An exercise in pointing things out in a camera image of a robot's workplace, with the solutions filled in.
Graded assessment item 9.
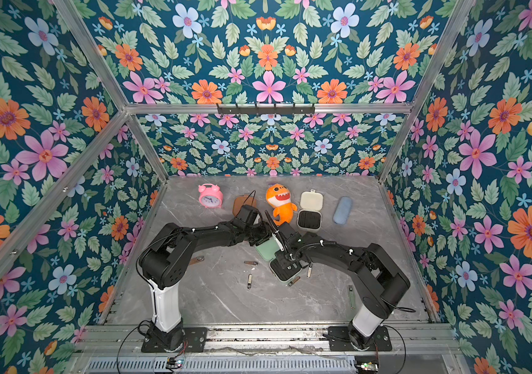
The cream open clipper case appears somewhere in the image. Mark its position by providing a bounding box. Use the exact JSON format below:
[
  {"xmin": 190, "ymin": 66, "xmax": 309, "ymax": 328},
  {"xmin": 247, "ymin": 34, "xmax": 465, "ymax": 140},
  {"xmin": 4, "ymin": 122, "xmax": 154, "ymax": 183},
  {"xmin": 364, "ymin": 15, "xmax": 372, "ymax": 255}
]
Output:
[{"xmin": 297, "ymin": 189, "xmax": 324, "ymax": 232}]

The brown metal nail clipper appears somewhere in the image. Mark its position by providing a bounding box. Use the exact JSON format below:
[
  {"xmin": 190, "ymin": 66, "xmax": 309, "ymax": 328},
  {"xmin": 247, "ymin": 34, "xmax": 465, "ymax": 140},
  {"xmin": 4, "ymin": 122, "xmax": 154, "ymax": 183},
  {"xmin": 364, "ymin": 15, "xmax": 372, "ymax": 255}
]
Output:
[{"xmin": 287, "ymin": 276, "xmax": 301, "ymax": 287}]

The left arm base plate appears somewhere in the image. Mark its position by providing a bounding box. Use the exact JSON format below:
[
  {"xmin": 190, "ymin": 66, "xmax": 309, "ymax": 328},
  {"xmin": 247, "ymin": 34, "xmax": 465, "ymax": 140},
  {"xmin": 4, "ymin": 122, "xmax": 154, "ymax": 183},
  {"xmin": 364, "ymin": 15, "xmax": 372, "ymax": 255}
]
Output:
[{"xmin": 141, "ymin": 327, "xmax": 208, "ymax": 353}]

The green clipper case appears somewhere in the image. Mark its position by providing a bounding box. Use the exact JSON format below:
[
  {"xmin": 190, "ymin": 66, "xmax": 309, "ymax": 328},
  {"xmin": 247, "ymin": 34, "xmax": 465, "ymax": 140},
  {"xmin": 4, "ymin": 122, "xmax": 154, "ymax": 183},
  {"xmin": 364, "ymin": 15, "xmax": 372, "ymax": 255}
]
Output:
[{"xmin": 256, "ymin": 236, "xmax": 302, "ymax": 284}]

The pink alarm clock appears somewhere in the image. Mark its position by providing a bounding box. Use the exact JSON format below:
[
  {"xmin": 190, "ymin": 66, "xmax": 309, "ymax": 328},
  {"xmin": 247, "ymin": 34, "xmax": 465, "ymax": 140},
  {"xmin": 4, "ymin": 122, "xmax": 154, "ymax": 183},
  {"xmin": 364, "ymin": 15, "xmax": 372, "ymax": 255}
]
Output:
[{"xmin": 198, "ymin": 183, "xmax": 223, "ymax": 209}]

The orange shark plush toy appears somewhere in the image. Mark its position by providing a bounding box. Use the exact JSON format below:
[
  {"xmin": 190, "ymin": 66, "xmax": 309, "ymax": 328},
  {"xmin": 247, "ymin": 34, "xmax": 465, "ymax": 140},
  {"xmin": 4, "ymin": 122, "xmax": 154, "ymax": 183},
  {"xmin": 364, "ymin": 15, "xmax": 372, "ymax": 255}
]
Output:
[{"xmin": 266, "ymin": 184, "xmax": 297, "ymax": 226}]

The white vented cable duct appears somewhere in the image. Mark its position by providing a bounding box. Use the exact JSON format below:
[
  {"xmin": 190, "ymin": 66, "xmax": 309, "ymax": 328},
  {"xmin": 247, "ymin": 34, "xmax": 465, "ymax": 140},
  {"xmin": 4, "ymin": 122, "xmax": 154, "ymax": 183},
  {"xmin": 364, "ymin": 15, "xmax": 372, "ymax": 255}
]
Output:
[{"xmin": 83, "ymin": 356, "xmax": 357, "ymax": 373}]

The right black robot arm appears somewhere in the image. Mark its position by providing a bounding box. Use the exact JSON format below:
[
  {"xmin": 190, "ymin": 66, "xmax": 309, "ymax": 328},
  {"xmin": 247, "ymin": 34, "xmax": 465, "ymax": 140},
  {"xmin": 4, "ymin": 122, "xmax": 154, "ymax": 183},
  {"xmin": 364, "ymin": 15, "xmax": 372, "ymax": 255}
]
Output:
[{"xmin": 270, "ymin": 223, "xmax": 410, "ymax": 350}]

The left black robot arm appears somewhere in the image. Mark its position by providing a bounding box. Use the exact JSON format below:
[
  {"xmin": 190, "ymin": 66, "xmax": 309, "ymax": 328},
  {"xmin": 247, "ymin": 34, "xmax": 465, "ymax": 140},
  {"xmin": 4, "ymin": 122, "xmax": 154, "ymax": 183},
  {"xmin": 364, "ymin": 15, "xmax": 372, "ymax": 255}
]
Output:
[{"xmin": 138, "ymin": 218, "xmax": 272, "ymax": 353}]

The black wall hook rail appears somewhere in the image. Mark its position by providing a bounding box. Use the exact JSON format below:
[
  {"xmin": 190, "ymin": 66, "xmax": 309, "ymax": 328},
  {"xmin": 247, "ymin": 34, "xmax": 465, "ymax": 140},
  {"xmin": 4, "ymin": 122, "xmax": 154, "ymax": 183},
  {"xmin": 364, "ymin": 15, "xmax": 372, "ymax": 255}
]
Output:
[{"xmin": 216, "ymin": 104, "xmax": 316, "ymax": 115}]

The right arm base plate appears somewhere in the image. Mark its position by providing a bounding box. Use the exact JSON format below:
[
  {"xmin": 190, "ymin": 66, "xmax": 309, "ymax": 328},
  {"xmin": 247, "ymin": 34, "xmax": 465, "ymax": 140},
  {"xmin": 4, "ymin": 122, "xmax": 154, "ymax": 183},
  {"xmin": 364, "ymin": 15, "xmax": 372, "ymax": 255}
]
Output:
[{"xmin": 322, "ymin": 326, "xmax": 392, "ymax": 353}]

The brown nail file tool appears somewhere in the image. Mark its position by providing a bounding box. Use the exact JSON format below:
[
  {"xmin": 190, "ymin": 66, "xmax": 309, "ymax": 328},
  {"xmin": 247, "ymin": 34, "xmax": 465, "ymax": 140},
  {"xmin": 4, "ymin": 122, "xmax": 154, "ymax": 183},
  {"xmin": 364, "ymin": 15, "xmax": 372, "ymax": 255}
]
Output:
[{"xmin": 189, "ymin": 256, "xmax": 205, "ymax": 265}]

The blue closed case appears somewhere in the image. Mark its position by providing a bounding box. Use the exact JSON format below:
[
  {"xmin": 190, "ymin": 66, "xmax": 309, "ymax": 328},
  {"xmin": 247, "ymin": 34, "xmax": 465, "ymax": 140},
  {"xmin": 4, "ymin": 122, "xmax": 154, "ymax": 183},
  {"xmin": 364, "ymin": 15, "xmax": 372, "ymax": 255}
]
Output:
[{"xmin": 332, "ymin": 196, "xmax": 353, "ymax": 225}]

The brown open clipper case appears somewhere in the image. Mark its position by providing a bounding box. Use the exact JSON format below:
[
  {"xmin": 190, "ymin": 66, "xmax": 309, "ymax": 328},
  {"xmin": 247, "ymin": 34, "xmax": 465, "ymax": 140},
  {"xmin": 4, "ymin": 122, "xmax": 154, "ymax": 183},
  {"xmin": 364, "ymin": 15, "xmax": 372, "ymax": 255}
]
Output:
[{"xmin": 233, "ymin": 194, "xmax": 258, "ymax": 216}]

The green nail file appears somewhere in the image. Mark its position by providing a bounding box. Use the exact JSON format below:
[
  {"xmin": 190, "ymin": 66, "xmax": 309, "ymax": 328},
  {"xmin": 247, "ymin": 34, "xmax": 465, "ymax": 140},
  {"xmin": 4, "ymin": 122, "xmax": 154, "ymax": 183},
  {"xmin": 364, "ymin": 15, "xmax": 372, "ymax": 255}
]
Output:
[{"xmin": 348, "ymin": 285, "xmax": 356, "ymax": 310}]

